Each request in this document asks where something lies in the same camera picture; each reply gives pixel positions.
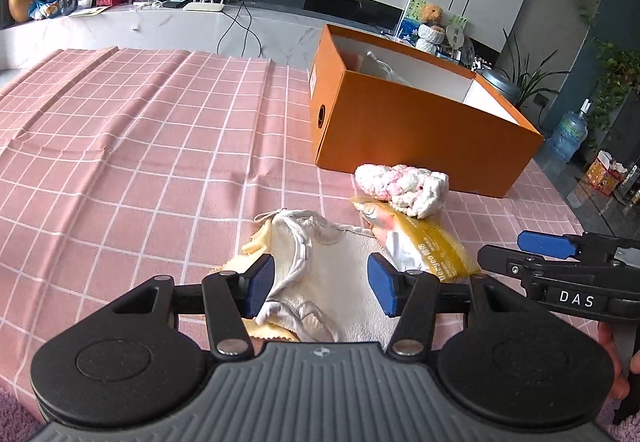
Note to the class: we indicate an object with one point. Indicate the person's right hand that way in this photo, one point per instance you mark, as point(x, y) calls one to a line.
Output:
point(606, 342)

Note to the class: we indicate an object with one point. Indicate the yellow envelope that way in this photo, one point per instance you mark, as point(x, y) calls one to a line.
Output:
point(89, 11)

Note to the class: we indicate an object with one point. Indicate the blue snack bag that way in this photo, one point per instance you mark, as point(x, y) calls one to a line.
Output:
point(44, 9)

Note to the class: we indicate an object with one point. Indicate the white garment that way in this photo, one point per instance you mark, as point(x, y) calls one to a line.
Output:
point(305, 252)

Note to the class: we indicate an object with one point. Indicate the yellow snack packet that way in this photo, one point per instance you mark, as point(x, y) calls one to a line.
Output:
point(430, 247)

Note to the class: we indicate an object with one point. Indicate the wall socket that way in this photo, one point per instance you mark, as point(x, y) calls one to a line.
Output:
point(540, 100)

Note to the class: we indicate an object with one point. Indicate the long-leaf potted plant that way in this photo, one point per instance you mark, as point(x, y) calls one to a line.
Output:
point(530, 71)

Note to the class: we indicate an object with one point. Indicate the red gift bag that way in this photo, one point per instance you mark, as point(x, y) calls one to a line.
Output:
point(602, 174)

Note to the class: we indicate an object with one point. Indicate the blue water bottle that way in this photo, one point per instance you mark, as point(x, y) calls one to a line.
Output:
point(567, 134)

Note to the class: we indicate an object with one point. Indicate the black set-top box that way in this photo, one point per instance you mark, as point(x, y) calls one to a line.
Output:
point(178, 2)

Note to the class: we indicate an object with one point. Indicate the grey trash can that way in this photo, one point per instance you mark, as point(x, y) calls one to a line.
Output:
point(500, 84)

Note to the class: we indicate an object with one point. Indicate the pink checkered tablecloth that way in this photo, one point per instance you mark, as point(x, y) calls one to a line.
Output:
point(125, 161)

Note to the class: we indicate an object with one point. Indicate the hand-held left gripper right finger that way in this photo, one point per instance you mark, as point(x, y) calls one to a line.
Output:
point(382, 286)

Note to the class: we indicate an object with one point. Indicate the pale yellow cloth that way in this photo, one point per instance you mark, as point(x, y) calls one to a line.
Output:
point(260, 242)

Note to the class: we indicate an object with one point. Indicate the tall leafy plant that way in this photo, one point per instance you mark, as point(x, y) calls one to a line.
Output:
point(612, 86)

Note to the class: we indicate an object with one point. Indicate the blue flower painting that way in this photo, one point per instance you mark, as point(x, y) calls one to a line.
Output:
point(411, 24)

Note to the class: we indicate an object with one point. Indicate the orange cardboard box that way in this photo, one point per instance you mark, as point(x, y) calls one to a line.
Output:
point(410, 131)

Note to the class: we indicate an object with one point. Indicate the white marble tv cabinet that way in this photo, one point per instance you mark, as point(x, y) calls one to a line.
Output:
point(175, 29)

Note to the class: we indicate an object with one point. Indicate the brown teddy bear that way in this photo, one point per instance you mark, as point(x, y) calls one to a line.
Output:
point(431, 13)

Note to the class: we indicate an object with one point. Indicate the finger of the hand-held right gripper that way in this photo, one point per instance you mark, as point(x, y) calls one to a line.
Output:
point(547, 243)
point(510, 264)

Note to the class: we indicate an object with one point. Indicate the round white fan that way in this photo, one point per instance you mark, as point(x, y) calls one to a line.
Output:
point(456, 34)

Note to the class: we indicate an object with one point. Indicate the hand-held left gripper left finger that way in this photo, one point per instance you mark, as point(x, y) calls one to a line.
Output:
point(260, 286)

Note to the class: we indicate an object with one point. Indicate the pink white knitted scrunchie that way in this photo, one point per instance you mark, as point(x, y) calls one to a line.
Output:
point(405, 187)

